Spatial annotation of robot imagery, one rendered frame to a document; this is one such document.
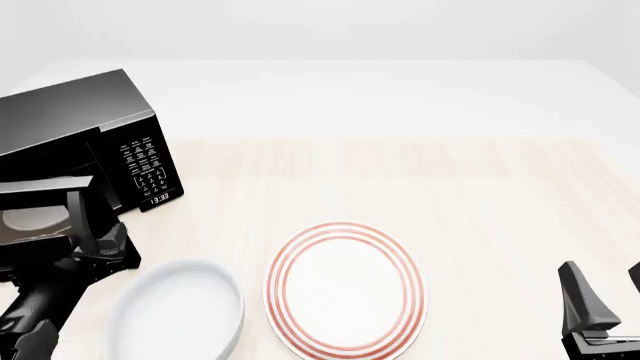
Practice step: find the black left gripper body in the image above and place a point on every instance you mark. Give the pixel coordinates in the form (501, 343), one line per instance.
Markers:
(112, 262)

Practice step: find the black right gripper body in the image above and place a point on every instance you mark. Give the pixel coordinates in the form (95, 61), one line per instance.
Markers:
(600, 347)

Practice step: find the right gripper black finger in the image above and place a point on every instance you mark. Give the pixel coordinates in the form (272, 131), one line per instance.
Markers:
(636, 277)
(582, 300)

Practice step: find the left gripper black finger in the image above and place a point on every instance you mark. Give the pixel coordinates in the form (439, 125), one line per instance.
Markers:
(115, 240)

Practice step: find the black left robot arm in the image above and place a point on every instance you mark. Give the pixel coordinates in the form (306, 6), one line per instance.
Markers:
(40, 300)

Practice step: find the glass microwave turntable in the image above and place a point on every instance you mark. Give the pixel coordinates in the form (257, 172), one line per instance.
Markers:
(30, 219)

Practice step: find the black microwave oven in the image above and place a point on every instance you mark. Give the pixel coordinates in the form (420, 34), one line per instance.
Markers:
(75, 108)

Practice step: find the white bowl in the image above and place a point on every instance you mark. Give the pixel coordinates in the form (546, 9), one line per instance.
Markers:
(175, 311)

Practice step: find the white plate with red rings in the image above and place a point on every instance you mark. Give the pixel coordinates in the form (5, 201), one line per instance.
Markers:
(345, 292)

